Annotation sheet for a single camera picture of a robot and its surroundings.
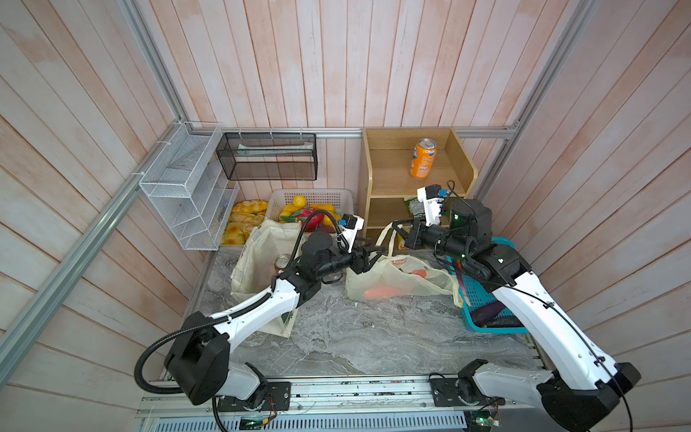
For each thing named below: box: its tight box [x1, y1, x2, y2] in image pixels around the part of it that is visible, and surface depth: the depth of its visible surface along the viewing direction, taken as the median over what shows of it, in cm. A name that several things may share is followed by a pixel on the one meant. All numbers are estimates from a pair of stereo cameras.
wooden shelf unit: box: [358, 126, 478, 250], surface depth 90 cm
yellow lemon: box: [292, 194, 307, 208], surface depth 116 cm
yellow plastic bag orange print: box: [344, 222, 464, 309], surface depth 81 cm
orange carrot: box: [364, 286, 406, 301], surface depth 92 cm
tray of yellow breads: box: [221, 199, 269, 245], surface depth 112 cm
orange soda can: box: [409, 137, 438, 180], surface depth 81 cm
